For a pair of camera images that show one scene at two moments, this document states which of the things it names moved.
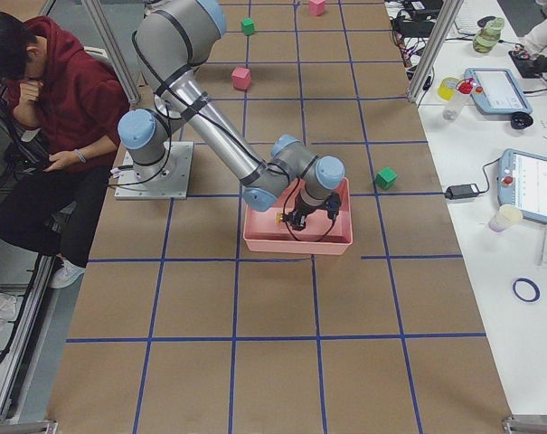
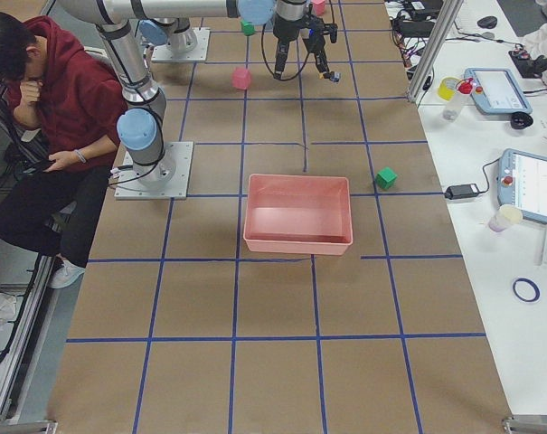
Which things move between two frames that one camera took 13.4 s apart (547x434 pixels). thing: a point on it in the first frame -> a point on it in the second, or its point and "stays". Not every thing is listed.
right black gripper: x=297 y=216 -> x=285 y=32
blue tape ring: x=531 y=283 stays
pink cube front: x=316 y=7 stays
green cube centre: x=248 y=25 stays
